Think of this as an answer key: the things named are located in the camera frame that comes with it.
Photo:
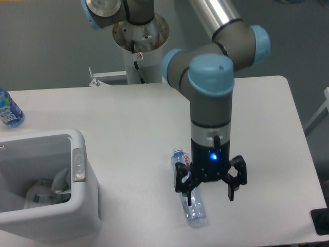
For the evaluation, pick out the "black clamp at table edge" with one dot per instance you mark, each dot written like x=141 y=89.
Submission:
x=320 y=220

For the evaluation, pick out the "white plastic wrapper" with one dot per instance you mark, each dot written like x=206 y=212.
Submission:
x=61 y=183

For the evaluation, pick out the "white trash in can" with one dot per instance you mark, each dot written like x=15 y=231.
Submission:
x=40 y=194

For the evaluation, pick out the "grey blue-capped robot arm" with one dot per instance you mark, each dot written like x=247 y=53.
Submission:
x=205 y=76

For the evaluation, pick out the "clear crushed plastic bottle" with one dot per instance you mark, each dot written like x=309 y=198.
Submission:
x=195 y=213

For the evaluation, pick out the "blue labelled water bottle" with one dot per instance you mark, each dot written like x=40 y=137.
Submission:
x=11 y=113

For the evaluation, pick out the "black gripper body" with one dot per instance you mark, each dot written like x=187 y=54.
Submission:
x=208 y=163

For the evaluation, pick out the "white metal bracket left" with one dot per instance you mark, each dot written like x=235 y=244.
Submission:
x=108 y=78

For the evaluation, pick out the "white frame at right edge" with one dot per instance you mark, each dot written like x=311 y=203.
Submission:
x=318 y=116

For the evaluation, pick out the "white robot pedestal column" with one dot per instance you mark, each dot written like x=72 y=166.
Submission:
x=142 y=49

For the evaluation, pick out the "white plastic trash can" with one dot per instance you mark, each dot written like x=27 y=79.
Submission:
x=28 y=158

